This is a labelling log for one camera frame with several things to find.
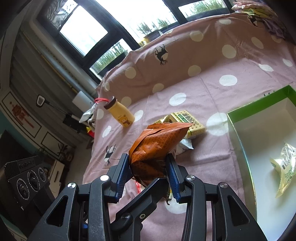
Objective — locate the silver snack pack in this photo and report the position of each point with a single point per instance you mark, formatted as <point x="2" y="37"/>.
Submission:
<point x="182" y="146"/>

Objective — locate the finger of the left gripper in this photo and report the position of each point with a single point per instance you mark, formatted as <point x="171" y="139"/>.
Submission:
<point x="128" y="221"/>

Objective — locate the black window frame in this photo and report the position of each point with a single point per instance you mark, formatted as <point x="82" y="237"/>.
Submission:
<point x="99" y="34"/>

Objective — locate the green cardboard box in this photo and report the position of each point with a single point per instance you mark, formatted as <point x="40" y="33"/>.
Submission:
<point x="258" y="131"/>

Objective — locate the white crumpled cloth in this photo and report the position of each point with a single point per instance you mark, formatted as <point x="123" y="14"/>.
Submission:
<point x="88" y="114"/>

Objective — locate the pink polka dot bedsheet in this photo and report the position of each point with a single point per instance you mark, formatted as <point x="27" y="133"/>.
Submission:
<point x="198" y="73"/>

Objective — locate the folded clothes pile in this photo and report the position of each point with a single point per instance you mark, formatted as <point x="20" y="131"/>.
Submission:
<point x="259" y="12"/>

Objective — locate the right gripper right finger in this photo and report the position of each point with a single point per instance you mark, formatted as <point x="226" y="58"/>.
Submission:
<point x="208" y="205"/>

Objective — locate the yellow bear bottle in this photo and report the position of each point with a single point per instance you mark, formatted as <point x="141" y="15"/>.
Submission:
<point x="117" y="110"/>

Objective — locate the green white corn snack pack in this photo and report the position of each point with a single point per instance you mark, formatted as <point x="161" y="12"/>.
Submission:
<point x="285" y="166"/>

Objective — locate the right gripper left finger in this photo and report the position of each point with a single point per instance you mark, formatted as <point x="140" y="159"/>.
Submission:
<point x="81" y="212"/>

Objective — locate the orange snack bag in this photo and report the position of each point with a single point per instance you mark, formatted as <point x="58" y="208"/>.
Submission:
<point x="147" y="154"/>

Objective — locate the gold foil snack pack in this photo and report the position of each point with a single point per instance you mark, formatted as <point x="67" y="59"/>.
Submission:
<point x="166" y="119"/>

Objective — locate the white red-edged snack pack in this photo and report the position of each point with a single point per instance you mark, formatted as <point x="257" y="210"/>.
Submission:
<point x="139" y="187"/>

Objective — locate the red yellow paper box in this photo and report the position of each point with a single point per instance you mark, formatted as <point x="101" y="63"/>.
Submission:
<point x="90" y="132"/>

